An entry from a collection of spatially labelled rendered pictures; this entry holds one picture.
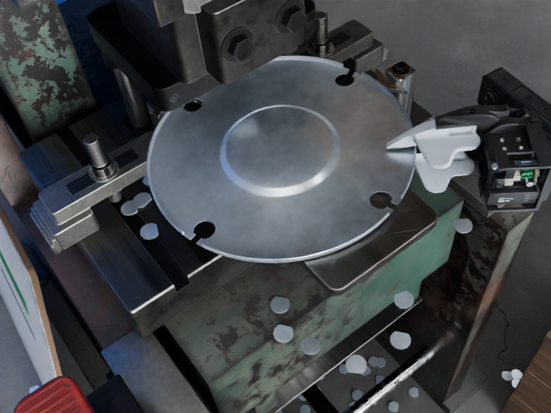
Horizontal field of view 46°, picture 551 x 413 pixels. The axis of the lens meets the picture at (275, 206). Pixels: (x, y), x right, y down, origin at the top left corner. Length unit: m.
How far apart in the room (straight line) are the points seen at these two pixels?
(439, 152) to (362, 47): 0.27
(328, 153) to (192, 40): 0.19
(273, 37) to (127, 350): 0.38
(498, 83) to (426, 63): 1.28
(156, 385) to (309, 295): 0.20
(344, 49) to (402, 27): 1.28
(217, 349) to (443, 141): 0.33
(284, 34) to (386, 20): 1.55
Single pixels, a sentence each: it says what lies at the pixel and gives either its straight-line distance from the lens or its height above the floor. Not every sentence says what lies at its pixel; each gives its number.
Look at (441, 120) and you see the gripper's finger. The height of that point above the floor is 0.82.
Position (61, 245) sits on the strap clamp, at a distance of 0.78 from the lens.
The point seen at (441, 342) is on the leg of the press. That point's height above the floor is 0.24.
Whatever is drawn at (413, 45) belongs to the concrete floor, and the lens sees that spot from 2.09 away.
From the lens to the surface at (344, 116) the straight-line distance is 0.74.
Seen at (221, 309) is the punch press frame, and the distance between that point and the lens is 0.76.
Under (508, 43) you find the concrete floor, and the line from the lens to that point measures 2.14.
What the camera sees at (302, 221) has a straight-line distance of 0.65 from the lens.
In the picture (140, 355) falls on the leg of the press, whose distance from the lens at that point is 0.76.
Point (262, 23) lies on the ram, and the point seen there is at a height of 0.94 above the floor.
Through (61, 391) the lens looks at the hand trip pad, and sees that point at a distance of 0.63.
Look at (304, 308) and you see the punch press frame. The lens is 0.75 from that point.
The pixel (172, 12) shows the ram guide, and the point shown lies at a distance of 0.54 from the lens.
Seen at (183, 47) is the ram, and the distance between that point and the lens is 0.61.
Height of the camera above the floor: 1.31
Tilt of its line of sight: 53 degrees down
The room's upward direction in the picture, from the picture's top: 6 degrees counter-clockwise
